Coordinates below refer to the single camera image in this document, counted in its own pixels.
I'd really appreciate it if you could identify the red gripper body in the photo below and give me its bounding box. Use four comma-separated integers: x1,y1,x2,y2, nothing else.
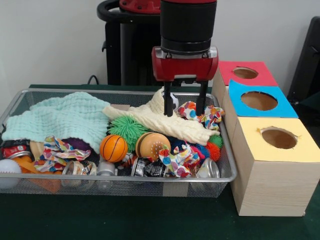
151,46,219,87

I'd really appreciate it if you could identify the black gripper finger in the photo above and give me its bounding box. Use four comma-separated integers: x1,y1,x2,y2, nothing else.
195,80,209,117
163,81,175,117

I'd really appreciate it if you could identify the colourful polka dot cloth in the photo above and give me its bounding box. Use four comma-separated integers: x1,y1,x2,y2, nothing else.
158,143,201,178
176,100,226,131
33,135,92,173

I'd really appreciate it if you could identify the shallow mesh bin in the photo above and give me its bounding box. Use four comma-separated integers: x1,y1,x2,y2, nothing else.
0,88,238,198

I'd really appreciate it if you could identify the wooden box with three holes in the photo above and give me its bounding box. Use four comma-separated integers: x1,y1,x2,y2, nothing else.
211,60,320,217

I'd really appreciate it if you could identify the small toy soccer ball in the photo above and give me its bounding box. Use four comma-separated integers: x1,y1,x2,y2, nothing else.
161,91,180,111

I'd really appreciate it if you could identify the cream waffle cloth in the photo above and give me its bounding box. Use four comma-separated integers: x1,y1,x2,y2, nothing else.
102,86,221,146

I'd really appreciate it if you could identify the hamburger toy ball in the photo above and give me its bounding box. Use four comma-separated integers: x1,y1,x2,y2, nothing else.
134,131,172,162

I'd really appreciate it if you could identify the green spiky rubber ball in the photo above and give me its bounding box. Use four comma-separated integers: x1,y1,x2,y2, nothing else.
107,115,151,146

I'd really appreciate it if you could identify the orange toy basketball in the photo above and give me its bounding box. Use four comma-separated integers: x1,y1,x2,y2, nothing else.
99,134,129,163

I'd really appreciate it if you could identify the mint green waffle cloth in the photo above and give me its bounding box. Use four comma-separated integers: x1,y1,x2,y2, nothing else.
1,91,111,153

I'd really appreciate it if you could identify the dark green tablecloth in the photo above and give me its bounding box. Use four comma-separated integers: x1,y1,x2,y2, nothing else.
298,90,320,118
0,84,320,240

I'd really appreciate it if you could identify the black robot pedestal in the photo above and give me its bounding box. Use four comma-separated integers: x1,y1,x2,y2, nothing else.
96,0,189,87

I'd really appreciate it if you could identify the black cable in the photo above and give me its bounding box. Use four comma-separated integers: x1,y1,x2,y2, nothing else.
87,74,101,86

